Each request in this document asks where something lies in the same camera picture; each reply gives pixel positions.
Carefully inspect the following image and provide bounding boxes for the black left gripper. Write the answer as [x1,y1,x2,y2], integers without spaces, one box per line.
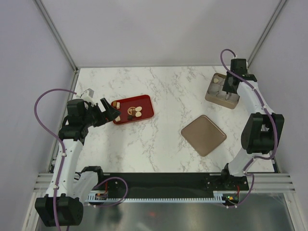
[82,98,120,128]

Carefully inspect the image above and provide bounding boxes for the white teardrop chocolate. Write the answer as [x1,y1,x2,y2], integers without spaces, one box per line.
[135,106,142,112]

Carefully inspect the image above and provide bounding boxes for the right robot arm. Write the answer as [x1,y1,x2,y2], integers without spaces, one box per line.
[220,71,284,190]

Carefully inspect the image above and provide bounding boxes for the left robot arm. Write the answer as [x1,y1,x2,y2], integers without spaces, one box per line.
[35,98,120,229]

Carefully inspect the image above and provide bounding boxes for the tan chocolate box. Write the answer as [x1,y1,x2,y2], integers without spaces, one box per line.
[205,73,240,109]

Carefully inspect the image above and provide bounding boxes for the red lacquer tray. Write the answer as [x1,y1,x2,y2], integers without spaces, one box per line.
[111,95,154,125]

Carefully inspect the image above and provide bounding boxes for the tan box lid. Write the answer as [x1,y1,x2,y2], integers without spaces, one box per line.
[181,115,227,157]

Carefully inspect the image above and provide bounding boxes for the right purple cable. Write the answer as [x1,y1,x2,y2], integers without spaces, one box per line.
[220,49,280,207]

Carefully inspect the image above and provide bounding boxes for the purple cable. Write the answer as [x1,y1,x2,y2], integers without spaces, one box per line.
[220,49,280,207]
[34,88,77,231]

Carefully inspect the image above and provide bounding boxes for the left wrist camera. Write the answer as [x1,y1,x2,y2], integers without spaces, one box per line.
[75,89,95,104]

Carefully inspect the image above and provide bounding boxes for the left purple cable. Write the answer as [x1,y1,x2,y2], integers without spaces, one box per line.
[34,88,77,231]

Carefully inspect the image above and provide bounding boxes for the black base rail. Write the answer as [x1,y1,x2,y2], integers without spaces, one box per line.
[94,173,249,198]

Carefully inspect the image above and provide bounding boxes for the white cable duct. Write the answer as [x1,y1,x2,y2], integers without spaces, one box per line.
[85,191,239,205]

